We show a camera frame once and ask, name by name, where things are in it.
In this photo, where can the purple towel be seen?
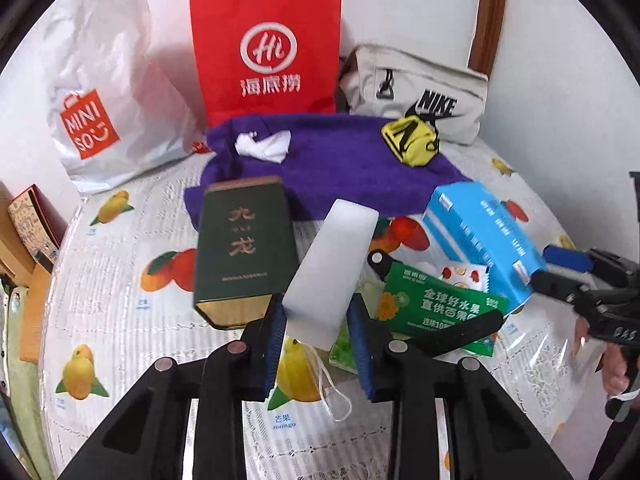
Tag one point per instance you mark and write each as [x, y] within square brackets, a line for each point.
[340, 170]

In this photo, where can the yellow small pouch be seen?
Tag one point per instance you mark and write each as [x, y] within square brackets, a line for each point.
[422, 135]

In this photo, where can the person's right hand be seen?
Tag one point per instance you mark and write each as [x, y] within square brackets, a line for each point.
[614, 370]

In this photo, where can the crumpled white tissue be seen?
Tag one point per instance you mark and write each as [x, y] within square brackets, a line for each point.
[262, 147]

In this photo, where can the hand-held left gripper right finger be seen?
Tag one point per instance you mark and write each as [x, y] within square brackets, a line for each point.
[357, 350]

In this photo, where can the white fruit-print snack sachet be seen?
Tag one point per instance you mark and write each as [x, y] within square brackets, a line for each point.
[462, 275]

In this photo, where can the light green cloth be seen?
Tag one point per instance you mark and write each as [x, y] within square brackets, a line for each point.
[12, 375]

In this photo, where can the beige sling bag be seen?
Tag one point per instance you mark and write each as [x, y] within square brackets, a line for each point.
[450, 82]

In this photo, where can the blue cardboard box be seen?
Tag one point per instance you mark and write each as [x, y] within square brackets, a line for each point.
[490, 230]

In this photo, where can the white sponge block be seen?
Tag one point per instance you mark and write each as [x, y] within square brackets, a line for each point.
[330, 270]

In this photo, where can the fruit-print table cover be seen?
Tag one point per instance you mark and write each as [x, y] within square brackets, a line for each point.
[125, 320]

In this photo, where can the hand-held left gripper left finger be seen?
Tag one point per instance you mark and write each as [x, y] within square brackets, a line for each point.
[275, 340]

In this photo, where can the dark green tin box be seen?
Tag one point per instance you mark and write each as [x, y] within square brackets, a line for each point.
[245, 260]

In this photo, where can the person's right forearm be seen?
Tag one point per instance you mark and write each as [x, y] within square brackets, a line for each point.
[620, 455]

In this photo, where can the patterned cardboard box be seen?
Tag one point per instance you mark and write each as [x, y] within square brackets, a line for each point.
[30, 220]

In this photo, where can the white plastic shopping bag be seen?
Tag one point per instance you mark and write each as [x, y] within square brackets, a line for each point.
[100, 60]

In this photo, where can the dark green packet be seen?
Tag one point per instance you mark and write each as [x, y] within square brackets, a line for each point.
[430, 300]

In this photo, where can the small red packet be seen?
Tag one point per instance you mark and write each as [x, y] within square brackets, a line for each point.
[201, 147]

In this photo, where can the brown wooden door frame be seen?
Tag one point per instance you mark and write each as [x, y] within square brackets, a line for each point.
[487, 10]

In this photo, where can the light green tissue pack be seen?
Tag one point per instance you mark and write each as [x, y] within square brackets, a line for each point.
[342, 347]

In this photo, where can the red paper shopping bag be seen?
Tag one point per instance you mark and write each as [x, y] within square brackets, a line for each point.
[265, 20]

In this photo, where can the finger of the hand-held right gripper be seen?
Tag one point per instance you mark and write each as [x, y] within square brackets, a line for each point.
[555, 286]
[565, 256]

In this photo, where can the wooden furniture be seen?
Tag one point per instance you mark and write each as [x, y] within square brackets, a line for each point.
[32, 310]

